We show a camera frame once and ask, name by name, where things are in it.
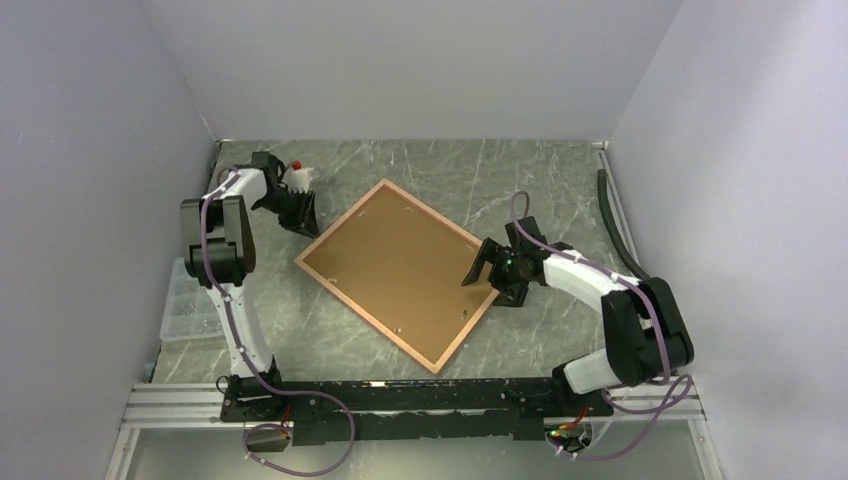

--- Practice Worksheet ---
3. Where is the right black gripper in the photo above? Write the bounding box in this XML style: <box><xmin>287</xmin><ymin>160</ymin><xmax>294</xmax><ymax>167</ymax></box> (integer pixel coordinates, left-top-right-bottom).
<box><xmin>462</xmin><ymin>237</ymin><xmax>529</xmax><ymax>307</ymax></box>

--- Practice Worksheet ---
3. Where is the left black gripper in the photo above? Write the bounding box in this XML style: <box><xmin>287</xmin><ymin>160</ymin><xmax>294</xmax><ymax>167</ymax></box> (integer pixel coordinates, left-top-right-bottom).
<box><xmin>256</xmin><ymin>189</ymin><xmax>322</xmax><ymax>240</ymax></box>

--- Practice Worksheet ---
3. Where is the brown backing board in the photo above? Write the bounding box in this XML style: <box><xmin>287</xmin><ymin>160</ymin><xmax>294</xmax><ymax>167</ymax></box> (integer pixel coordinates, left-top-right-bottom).
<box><xmin>301</xmin><ymin>185</ymin><xmax>493</xmax><ymax>367</ymax></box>

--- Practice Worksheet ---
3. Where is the pink wooden picture frame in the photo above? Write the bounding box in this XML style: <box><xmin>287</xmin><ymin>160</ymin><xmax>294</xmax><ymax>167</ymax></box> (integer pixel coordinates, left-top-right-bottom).
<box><xmin>293</xmin><ymin>177</ymin><xmax>501</xmax><ymax>376</ymax></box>

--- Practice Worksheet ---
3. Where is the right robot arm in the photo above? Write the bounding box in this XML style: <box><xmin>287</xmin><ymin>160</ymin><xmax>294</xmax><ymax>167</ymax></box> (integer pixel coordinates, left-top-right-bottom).
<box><xmin>462</xmin><ymin>216</ymin><xmax>694</xmax><ymax>415</ymax></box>

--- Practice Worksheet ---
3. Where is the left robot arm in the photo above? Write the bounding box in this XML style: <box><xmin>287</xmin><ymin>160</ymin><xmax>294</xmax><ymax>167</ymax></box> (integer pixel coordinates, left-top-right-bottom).
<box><xmin>179</xmin><ymin>151</ymin><xmax>320</xmax><ymax>420</ymax></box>

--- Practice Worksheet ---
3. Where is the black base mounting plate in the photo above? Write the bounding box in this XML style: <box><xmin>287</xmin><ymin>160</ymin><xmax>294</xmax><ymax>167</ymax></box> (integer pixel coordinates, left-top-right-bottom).
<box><xmin>219</xmin><ymin>377</ymin><xmax>613</xmax><ymax>446</ymax></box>

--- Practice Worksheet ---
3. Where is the clear plastic screw box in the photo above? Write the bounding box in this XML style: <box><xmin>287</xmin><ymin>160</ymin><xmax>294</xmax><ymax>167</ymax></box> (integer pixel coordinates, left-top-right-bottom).
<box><xmin>159</xmin><ymin>258</ymin><xmax>223</xmax><ymax>342</ymax></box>

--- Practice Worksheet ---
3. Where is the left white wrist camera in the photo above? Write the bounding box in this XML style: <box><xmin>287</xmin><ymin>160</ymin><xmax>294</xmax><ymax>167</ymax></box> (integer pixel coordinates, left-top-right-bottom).
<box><xmin>281</xmin><ymin>160</ymin><xmax>319</xmax><ymax>194</ymax></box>

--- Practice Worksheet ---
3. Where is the black hose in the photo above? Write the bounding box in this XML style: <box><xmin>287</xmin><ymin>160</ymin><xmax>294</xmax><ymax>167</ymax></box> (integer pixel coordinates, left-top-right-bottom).
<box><xmin>596</xmin><ymin>168</ymin><xmax>654</xmax><ymax>283</ymax></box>

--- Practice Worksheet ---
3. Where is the aluminium extrusion rail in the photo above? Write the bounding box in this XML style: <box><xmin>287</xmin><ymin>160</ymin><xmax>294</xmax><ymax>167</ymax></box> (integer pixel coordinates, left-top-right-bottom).
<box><xmin>120</xmin><ymin>383</ymin><xmax>706</xmax><ymax>429</ymax></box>

